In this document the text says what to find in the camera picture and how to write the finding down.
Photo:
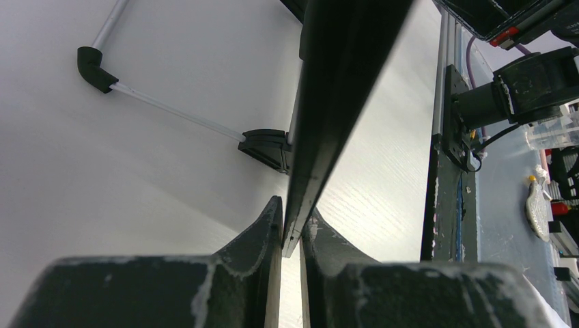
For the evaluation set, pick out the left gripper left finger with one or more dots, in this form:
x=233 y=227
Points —
x=237 y=286

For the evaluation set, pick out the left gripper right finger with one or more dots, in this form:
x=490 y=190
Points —
x=344 y=287

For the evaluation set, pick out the whiteboard with black frame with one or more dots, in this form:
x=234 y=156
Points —
x=343 y=47

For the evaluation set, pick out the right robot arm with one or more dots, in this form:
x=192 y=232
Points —
x=527 y=90

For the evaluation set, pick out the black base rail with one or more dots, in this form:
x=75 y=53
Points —
x=450 y=217

